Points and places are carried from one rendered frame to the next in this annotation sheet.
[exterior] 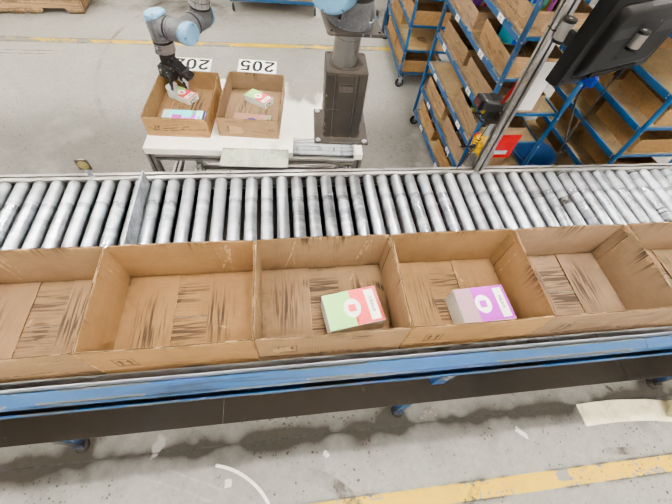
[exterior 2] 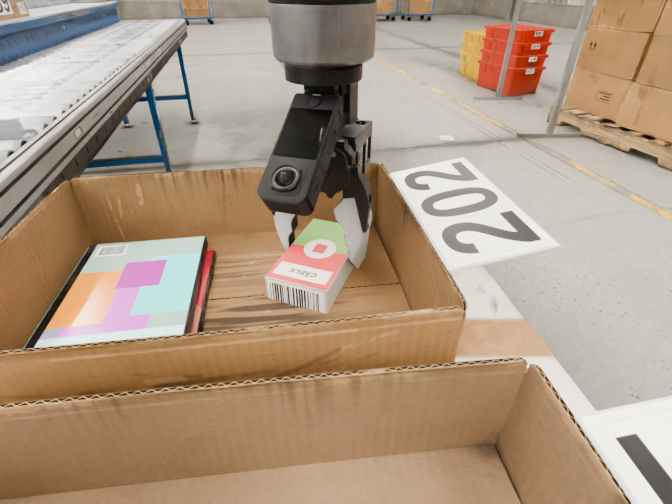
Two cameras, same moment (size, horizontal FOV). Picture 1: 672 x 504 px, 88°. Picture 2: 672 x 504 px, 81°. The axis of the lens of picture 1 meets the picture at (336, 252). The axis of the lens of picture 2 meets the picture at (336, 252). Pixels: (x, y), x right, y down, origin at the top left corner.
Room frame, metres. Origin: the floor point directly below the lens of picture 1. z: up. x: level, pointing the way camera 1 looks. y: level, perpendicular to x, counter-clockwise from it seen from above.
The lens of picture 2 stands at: (1.56, 0.50, 1.04)
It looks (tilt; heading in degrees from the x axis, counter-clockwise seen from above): 34 degrees down; 91
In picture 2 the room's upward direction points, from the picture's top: straight up
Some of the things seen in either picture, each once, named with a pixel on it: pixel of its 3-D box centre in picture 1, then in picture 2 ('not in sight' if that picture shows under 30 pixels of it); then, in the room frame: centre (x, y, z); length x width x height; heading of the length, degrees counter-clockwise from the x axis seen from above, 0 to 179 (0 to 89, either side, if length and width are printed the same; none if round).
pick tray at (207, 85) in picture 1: (185, 102); (226, 268); (1.44, 0.82, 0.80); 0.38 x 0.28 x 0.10; 9
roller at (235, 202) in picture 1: (234, 224); not in sight; (0.82, 0.42, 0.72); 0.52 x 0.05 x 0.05; 13
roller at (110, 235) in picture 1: (112, 229); not in sight; (0.71, 0.86, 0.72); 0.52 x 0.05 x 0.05; 13
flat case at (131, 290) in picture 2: (181, 120); (129, 295); (1.34, 0.81, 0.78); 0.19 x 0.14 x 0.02; 100
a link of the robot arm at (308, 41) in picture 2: (164, 46); (320, 35); (1.54, 0.90, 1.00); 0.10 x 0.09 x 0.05; 161
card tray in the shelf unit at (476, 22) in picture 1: (489, 7); not in sight; (2.52, -0.71, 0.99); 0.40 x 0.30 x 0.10; 11
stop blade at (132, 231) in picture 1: (135, 222); not in sight; (0.74, 0.77, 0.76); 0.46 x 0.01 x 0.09; 13
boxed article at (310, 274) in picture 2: (183, 95); (319, 262); (1.53, 0.87, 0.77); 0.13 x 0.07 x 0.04; 70
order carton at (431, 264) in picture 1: (457, 287); not in sight; (0.53, -0.37, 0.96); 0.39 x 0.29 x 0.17; 103
